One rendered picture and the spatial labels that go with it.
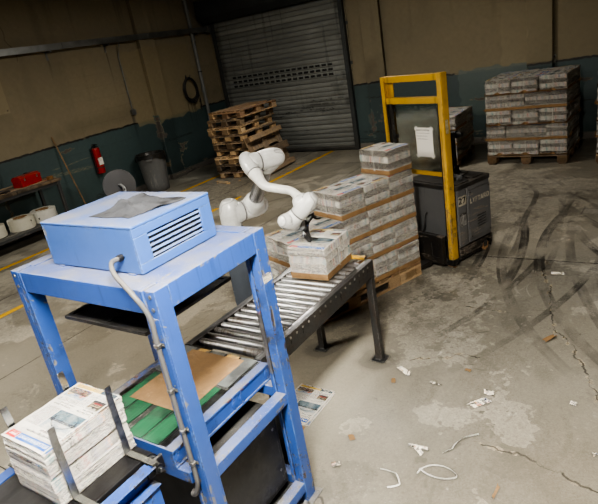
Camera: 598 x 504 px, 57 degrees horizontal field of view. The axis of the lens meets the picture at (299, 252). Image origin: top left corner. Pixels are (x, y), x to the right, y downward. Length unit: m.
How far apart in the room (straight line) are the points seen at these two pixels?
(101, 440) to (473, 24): 9.55
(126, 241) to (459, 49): 9.24
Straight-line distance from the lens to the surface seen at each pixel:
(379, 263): 5.08
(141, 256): 2.22
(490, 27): 10.74
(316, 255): 3.61
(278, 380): 2.79
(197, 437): 2.37
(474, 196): 5.68
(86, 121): 11.19
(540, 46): 10.49
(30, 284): 2.72
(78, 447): 2.43
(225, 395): 2.74
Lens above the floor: 2.29
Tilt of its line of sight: 21 degrees down
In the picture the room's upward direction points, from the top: 10 degrees counter-clockwise
